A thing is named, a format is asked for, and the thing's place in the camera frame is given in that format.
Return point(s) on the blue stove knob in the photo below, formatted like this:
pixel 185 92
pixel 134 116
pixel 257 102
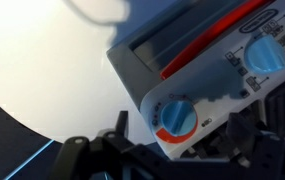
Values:
pixel 265 55
pixel 178 118

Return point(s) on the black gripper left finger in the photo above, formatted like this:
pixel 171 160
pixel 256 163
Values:
pixel 79 158

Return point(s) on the red oven door handle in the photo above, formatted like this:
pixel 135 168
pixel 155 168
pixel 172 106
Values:
pixel 209 35

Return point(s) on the grey toy stove oven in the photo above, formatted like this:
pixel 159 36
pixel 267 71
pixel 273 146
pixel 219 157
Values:
pixel 217 81

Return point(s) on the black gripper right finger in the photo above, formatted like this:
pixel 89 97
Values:
pixel 263 150

